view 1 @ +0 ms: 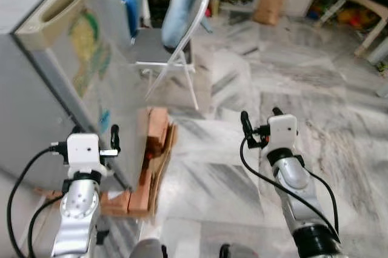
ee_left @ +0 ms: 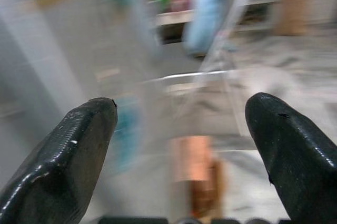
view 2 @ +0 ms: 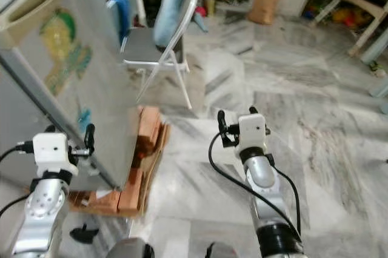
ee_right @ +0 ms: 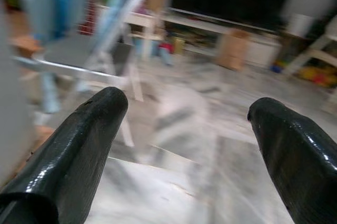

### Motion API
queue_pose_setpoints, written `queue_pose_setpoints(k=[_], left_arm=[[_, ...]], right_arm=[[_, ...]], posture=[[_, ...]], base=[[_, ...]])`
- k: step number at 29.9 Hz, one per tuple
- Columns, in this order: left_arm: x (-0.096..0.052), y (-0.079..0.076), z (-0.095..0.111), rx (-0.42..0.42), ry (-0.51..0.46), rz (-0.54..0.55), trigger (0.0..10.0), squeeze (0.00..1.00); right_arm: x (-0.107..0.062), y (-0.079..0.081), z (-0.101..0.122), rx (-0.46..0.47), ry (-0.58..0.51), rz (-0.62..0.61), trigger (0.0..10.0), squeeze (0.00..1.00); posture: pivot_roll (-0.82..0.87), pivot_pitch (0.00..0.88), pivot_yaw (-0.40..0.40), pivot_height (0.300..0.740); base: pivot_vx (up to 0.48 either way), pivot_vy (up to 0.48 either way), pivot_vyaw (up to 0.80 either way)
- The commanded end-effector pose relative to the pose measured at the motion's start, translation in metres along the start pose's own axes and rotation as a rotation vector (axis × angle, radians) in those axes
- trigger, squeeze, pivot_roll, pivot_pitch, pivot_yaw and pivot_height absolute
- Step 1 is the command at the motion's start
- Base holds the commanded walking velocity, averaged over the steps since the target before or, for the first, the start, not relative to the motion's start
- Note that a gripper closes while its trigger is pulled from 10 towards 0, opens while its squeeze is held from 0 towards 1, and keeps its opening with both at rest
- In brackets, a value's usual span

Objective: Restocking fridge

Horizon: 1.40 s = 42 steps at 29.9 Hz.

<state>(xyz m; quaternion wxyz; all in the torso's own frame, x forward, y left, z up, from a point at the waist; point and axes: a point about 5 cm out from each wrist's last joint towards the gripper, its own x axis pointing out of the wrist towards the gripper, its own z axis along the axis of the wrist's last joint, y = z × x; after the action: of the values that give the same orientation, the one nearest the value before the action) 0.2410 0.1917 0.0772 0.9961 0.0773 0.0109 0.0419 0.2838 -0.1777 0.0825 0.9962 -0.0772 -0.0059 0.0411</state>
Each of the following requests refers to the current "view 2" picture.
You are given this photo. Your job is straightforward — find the small yellow cup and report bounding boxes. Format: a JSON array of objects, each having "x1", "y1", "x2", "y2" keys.
[{"x1": 204, "y1": 0, "x2": 216, "y2": 18}]

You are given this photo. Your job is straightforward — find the brown paper bag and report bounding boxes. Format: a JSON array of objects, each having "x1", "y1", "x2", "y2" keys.
[{"x1": 247, "y1": 0, "x2": 284, "y2": 26}]

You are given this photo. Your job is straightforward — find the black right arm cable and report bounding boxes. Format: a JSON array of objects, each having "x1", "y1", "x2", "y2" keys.
[{"x1": 207, "y1": 131, "x2": 304, "y2": 242}]

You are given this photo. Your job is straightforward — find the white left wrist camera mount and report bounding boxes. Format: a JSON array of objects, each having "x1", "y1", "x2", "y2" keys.
[{"x1": 32, "y1": 132, "x2": 78, "y2": 179}]

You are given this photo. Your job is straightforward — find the small blue fridge sticker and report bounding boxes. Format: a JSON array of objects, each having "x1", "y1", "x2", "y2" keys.
[{"x1": 78, "y1": 108, "x2": 92, "y2": 133}]

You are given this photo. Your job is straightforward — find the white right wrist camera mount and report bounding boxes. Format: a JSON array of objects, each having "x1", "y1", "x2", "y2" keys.
[{"x1": 237, "y1": 113, "x2": 270, "y2": 151}]

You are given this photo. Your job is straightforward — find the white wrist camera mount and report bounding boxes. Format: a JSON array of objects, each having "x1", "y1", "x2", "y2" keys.
[
  {"x1": 237, "y1": 113, "x2": 270, "y2": 151},
  {"x1": 32, "y1": 132, "x2": 78, "y2": 179}
]

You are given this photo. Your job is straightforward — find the brown cardboard sheet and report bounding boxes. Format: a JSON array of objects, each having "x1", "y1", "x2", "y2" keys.
[{"x1": 135, "y1": 122, "x2": 170, "y2": 216}]

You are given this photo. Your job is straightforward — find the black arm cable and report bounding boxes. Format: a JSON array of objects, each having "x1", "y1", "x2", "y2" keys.
[
  {"x1": 207, "y1": 131, "x2": 304, "y2": 242},
  {"x1": 0, "y1": 141, "x2": 35, "y2": 217}
]

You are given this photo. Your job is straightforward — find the light blue cushion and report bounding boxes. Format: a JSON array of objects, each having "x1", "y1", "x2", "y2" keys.
[{"x1": 153, "y1": 0, "x2": 197, "y2": 51}]

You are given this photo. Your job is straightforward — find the yellow green fridge sticker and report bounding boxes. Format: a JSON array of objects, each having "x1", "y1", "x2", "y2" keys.
[{"x1": 39, "y1": 8, "x2": 93, "y2": 97}]

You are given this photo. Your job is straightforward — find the white folding chair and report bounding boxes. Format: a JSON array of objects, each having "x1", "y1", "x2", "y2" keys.
[{"x1": 123, "y1": 0, "x2": 201, "y2": 111}]

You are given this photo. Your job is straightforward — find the pale wooden stool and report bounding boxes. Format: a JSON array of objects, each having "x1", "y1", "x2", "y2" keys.
[{"x1": 314, "y1": 0, "x2": 388, "y2": 58}]

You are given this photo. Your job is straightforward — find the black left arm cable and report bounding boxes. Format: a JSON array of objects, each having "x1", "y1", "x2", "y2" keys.
[{"x1": 0, "y1": 141, "x2": 35, "y2": 217}]

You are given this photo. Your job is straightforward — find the blue hanging cloth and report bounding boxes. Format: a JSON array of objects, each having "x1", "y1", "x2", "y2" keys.
[{"x1": 107, "y1": 0, "x2": 134, "y2": 45}]

